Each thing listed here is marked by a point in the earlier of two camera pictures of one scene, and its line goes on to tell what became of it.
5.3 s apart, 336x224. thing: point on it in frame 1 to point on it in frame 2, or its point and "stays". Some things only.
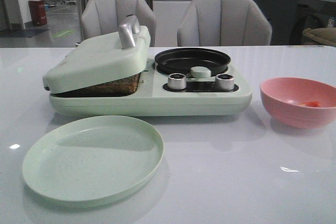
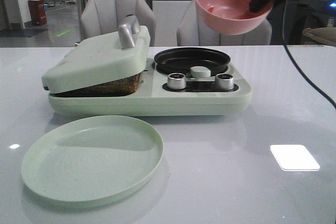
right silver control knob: x=224 y=81 stays
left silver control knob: x=177 y=81 stays
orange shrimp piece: x=311 y=104 to x=241 y=17
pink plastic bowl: x=282 y=97 to x=222 y=4
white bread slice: x=122 y=86 stays
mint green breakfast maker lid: x=102 y=59 stays
